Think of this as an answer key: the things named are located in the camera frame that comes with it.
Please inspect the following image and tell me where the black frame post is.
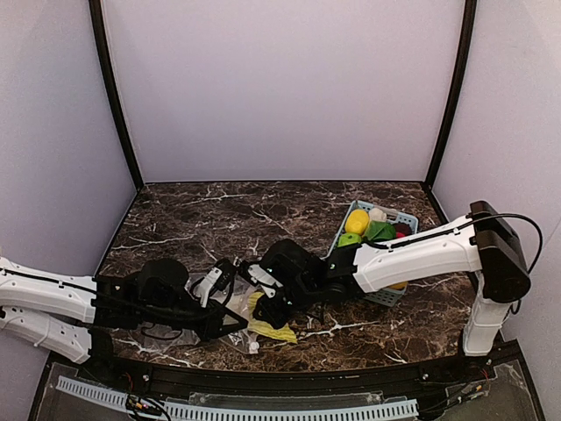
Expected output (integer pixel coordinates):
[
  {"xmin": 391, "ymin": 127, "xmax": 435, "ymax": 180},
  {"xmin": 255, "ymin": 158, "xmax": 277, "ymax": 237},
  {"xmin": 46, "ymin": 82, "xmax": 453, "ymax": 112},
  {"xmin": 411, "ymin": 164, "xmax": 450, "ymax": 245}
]
[
  {"xmin": 424, "ymin": 0, "xmax": 478, "ymax": 190},
  {"xmin": 89, "ymin": 0, "xmax": 145, "ymax": 191}
]

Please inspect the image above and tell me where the clear zip top bag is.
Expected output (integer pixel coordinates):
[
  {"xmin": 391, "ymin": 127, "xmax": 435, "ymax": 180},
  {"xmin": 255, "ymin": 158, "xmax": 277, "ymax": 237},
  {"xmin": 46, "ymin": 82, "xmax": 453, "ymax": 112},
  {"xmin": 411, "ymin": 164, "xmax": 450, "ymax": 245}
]
[{"xmin": 140, "ymin": 274, "xmax": 259, "ymax": 354}]

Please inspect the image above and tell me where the left black frame post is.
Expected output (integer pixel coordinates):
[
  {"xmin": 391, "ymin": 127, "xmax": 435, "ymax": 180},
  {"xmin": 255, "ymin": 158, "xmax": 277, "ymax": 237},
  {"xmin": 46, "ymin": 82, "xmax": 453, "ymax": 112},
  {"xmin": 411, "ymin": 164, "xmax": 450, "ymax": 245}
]
[{"xmin": 89, "ymin": 0, "xmax": 145, "ymax": 191}]

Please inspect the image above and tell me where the black front rail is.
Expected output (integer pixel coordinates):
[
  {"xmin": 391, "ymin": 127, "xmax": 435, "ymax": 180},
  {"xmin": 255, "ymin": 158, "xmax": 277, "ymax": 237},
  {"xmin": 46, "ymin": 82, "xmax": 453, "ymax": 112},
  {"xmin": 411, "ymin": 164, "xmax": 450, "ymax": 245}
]
[{"xmin": 78, "ymin": 340, "xmax": 522, "ymax": 399}]

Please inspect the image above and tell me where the white slotted cable duct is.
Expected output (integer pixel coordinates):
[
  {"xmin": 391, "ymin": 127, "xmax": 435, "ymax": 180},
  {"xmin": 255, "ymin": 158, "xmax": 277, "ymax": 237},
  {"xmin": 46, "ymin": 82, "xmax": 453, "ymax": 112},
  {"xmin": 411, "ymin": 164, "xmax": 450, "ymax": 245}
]
[{"xmin": 56, "ymin": 375, "xmax": 419, "ymax": 420}]

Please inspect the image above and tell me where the green apple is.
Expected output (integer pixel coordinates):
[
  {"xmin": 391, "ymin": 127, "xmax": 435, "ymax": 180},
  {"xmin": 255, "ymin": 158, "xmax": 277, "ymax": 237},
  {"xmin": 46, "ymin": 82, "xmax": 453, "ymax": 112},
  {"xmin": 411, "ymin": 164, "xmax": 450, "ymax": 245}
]
[{"xmin": 337, "ymin": 232, "xmax": 362, "ymax": 248}]

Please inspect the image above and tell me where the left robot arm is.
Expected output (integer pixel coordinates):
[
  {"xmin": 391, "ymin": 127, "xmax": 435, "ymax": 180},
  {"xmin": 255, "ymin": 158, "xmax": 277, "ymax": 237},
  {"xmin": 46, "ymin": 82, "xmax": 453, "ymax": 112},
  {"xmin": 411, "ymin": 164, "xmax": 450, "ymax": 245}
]
[{"xmin": 1, "ymin": 258, "xmax": 248, "ymax": 364}]

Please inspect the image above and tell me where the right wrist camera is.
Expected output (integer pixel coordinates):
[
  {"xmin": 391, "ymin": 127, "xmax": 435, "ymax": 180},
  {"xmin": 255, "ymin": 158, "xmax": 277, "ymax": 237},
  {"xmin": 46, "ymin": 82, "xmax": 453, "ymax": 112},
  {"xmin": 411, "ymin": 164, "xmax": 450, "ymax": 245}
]
[{"xmin": 238, "ymin": 260, "xmax": 284, "ymax": 298}]

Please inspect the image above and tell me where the green leafy vegetable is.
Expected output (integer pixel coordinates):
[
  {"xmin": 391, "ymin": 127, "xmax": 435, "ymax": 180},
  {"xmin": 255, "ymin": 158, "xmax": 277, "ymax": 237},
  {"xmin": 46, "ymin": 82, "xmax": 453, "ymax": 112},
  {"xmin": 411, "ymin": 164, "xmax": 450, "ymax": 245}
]
[{"xmin": 363, "ymin": 221, "xmax": 397, "ymax": 242}]

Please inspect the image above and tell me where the white garlic bulb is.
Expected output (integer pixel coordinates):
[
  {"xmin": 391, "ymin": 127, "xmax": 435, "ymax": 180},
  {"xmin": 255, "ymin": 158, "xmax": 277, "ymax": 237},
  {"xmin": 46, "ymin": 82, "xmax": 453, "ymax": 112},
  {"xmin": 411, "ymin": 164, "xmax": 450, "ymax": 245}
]
[{"xmin": 368, "ymin": 207, "xmax": 387, "ymax": 223}]

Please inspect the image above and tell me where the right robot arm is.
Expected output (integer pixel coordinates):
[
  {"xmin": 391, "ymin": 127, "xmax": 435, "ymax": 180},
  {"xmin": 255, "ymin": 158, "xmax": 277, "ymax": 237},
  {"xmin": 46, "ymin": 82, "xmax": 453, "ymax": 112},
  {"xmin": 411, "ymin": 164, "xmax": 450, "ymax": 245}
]
[{"xmin": 246, "ymin": 201, "xmax": 535, "ymax": 357}]

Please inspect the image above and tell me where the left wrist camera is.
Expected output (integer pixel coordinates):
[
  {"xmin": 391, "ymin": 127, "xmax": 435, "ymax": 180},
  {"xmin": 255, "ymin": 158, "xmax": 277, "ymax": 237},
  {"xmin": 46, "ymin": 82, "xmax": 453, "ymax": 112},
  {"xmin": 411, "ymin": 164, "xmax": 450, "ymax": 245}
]
[{"xmin": 189, "ymin": 259, "xmax": 238, "ymax": 308}]

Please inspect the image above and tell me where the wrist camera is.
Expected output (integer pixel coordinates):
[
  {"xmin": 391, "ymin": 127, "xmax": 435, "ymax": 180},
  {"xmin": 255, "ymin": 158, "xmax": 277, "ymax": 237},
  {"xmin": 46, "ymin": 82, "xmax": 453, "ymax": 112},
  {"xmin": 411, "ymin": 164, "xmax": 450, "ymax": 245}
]
[
  {"xmin": 238, "ymin": 260, "xmax": 284, "ymax": 298},
  {"xmin": 189, "ymin": 259, "xmax": 238, "ymax": 308}
]

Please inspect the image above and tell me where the yellow lemon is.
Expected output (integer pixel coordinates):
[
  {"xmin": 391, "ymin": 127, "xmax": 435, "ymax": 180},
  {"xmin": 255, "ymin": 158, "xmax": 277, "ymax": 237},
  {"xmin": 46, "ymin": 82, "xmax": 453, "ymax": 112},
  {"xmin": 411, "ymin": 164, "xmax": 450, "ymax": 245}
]
[{"xmin": 344, "ymin": 209, "xmax": 370, "ymax": 236}]

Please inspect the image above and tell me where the orange yellow mango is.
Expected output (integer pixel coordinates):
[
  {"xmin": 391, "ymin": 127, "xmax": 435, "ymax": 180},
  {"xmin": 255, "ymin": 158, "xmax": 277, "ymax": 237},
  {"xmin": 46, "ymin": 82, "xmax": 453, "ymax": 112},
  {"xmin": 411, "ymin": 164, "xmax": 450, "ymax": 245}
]
[{"xmin": 388, "ymin": 282, "xmax": 408, "ymax": 290}]

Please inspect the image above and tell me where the right black frame post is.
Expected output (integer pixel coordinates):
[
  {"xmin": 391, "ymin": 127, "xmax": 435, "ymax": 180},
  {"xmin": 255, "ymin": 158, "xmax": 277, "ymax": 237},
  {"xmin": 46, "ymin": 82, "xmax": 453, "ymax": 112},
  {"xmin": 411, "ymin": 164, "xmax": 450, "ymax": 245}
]
[{"xmin": 424, "ymin": 0, "xmax": 478, "ymax": 190}]

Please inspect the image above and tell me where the yellow white napa cabbage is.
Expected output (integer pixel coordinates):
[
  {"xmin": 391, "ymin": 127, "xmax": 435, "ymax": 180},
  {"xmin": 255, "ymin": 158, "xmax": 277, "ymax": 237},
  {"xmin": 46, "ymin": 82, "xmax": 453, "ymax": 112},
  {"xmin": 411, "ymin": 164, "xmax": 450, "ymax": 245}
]
[{"xmin": 228, "ymin": 290, "xmax": 297, "ymax": 344}]

